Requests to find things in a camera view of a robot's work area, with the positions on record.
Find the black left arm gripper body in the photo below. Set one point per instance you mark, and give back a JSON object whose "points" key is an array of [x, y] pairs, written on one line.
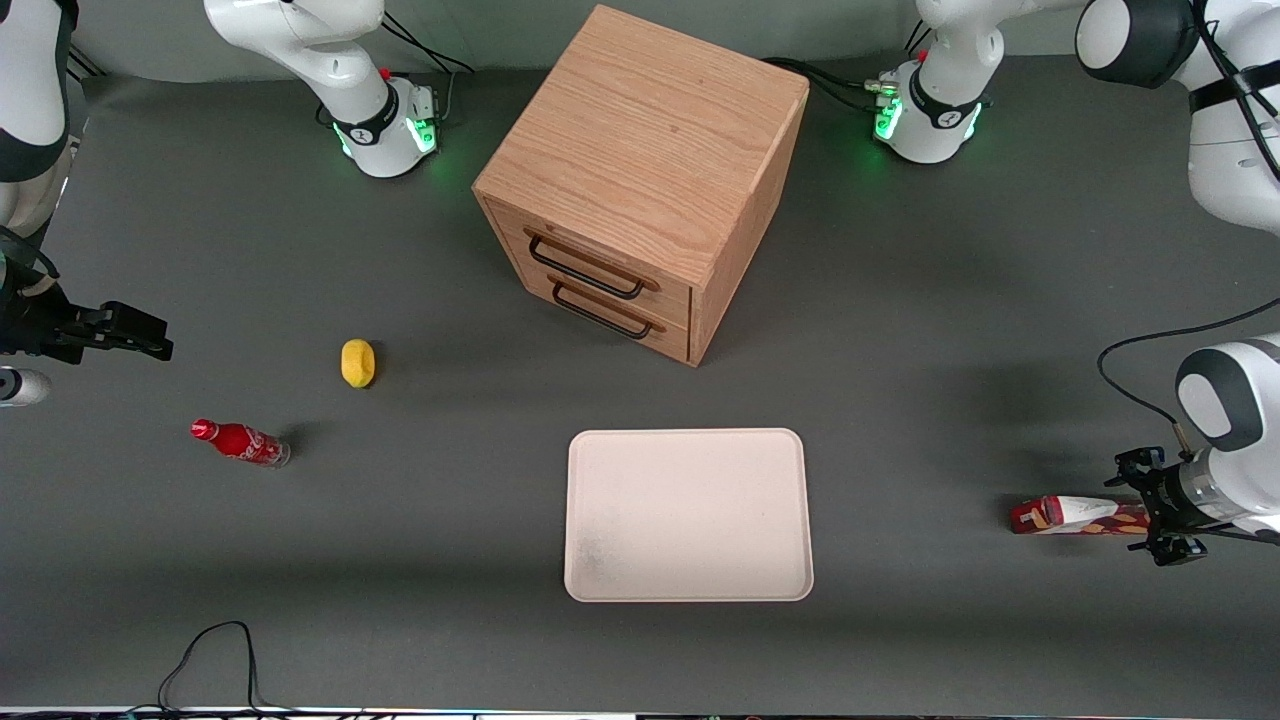
{"points": [[1166, 503]]}

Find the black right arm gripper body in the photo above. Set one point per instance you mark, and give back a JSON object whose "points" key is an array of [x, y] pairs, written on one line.
{"points": [[38, 330]]}

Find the red cookie box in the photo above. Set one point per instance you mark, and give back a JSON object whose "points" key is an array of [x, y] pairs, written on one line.
{"points": [[1070, 514]]}

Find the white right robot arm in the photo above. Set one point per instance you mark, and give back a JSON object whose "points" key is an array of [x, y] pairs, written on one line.
{"points": [[300, 40]]}

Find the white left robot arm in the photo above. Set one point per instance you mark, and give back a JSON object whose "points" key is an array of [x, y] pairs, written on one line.
{"points": [[1240, 160]]}

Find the white rectangular plastic tray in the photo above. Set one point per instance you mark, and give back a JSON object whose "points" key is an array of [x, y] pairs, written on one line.
{"points": [[680, 520]]}

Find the red cola bottle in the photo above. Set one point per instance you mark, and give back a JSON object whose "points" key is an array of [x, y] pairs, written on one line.
{"points": [[240, 441]]}

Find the yellow lemon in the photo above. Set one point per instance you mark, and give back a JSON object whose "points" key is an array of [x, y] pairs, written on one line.
{"points": [[357, 363]]}

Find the wooden drawer front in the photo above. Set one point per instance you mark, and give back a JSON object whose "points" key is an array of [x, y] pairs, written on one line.
{"points": [[600, 255], [620, 322]]}

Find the wooden two-drawer cabinet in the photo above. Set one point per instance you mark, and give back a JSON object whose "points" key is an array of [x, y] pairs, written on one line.
{"points": [[640, 130]]}

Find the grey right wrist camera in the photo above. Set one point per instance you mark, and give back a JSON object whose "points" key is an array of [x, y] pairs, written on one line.
{"points": [[20, 387]]}

